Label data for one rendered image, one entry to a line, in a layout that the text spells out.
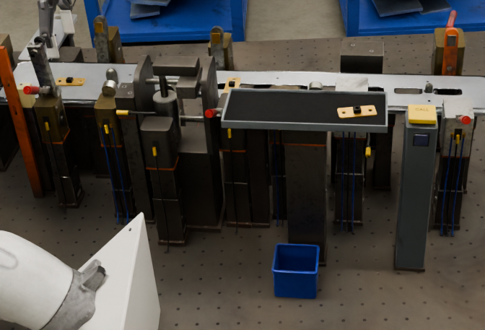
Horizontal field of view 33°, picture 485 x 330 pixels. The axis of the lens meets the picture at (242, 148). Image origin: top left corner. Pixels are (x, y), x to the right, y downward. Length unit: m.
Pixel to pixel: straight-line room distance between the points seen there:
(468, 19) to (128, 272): 3.00
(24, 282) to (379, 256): 0.91
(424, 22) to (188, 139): 2.40
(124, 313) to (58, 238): 0.72
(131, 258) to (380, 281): 0.67
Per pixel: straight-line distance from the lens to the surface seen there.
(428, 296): 2.06
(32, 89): 2.10
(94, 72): 2.39
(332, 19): 4.70
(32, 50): 2.13
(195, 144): 2.09
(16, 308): 1.76
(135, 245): 1.75
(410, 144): 1.86
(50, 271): 1.76
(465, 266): 2.15
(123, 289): 1.67
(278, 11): 4.80
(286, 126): 1.80
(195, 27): 4.32
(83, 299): 1.78
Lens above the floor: 2.20
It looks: 37 degrees down
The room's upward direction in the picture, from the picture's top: 4 degrees counter-clockwise
